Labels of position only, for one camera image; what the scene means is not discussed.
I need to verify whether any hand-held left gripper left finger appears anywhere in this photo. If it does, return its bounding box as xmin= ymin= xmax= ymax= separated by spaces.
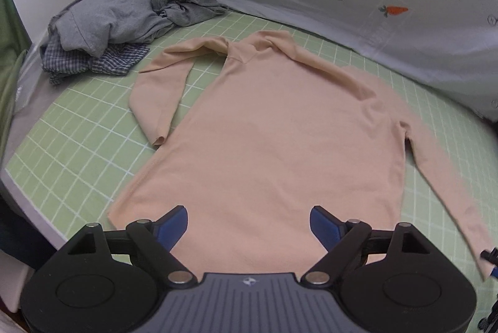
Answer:
xmin=58 ymin=205 xmax=197 ymax=285

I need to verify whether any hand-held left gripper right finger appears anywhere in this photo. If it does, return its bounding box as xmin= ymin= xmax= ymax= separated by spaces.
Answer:
xmin=301 ymin=205 xmax=442 ymax=285

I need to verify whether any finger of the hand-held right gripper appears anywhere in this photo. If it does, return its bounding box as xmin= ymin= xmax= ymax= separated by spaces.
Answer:
xmin=480 ymin=246 xmax=498 ymax=281

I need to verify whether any beige long-sleeve sweater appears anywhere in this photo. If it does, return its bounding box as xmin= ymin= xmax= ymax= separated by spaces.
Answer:
xmin=107 ymin=30 xmax=495 ymax=281

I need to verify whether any green grid mat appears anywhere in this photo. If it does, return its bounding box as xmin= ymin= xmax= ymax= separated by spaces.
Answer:
xmin=4 ymin=8 xmax=498 ymax=333

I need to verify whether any blue checked garment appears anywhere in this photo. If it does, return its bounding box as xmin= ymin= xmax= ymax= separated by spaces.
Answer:
xmin=41 ymin=41 xmax=151 ymax=85

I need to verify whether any grey mattress edge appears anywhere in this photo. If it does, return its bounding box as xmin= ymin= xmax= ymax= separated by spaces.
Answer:
xmin=0 ymin=45 xmax=67 ymax=248

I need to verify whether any green cloth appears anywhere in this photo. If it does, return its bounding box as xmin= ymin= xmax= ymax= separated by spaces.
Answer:
xmin=0 ymin=0 xmax=31 ymax=162

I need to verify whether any grey crumpled garment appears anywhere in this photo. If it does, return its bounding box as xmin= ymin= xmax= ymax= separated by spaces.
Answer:
xmin=49 ymin=0 xmax=228 ymax=57

